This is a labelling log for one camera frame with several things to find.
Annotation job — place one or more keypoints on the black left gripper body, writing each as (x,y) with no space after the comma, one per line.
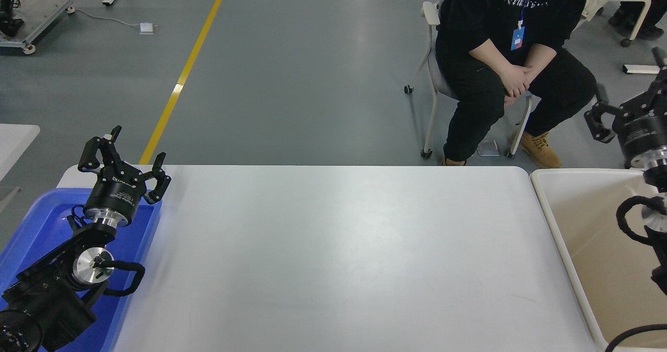
(117,193)

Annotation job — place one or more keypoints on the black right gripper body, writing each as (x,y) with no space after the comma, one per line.
(646,128)

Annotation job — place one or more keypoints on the person's left forearm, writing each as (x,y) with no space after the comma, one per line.
(542,56)

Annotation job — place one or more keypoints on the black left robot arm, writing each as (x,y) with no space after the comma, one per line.
(47,294)

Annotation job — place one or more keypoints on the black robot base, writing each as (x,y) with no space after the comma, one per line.
(8,23)

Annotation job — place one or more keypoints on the person's right forearm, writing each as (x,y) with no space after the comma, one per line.
(487,60)

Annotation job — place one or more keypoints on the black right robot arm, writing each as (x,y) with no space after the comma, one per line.
(661,279)

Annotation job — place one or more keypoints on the person's left hand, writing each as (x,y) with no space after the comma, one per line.
(529,73)

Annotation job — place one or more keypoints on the person's right hand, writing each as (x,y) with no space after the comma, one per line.
(513,87)

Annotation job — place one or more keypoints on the white floor bar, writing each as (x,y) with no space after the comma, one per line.
(641,69)

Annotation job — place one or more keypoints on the person's left tan boot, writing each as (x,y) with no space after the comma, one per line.
(539,151)

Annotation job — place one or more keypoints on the person's tan boot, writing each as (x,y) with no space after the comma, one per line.
(453,161)
(539,151)

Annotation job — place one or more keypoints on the person with dark shoes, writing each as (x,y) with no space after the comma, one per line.
(651,13)

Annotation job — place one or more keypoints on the white side table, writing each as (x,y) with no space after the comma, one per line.
(13,143)

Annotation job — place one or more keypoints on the blue plastic tray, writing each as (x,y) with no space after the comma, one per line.
(41,221)

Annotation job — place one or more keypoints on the large pale plastic bin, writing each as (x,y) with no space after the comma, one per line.
(589,227)

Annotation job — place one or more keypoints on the silver foot pedal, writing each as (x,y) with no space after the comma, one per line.
(489,148)

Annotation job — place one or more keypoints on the blue id badge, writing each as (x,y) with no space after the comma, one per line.
(518,38)

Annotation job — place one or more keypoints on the person in black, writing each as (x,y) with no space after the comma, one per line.
(474,101)

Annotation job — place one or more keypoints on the white power adapter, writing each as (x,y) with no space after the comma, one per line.
(146,28)

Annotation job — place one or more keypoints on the person's right tan boot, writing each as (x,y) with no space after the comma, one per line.
(453,161)

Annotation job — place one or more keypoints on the grey wheeled platform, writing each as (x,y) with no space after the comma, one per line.
(36,13)

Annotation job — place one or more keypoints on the grey wheeled chair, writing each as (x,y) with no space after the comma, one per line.
(430,14)

